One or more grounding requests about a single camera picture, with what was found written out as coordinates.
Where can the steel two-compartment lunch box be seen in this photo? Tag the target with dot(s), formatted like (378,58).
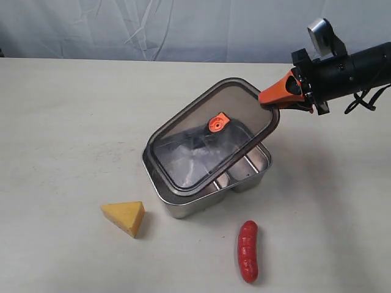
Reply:
(244,175)

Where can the light blue backdrop cloth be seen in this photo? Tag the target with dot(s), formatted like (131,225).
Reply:
(184,31)

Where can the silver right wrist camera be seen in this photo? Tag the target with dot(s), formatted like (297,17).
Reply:
(324,39)

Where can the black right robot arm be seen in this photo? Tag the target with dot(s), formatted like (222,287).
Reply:
(371,76)

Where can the yellow cheese wedge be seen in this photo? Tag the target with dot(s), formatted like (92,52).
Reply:
(127,216)

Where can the red sausage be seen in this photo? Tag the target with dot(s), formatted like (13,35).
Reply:
(247,251)

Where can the dark transparent lid orange valve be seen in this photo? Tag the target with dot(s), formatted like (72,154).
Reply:
(209,135)

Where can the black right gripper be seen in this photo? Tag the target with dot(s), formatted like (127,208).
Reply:
(311,84)

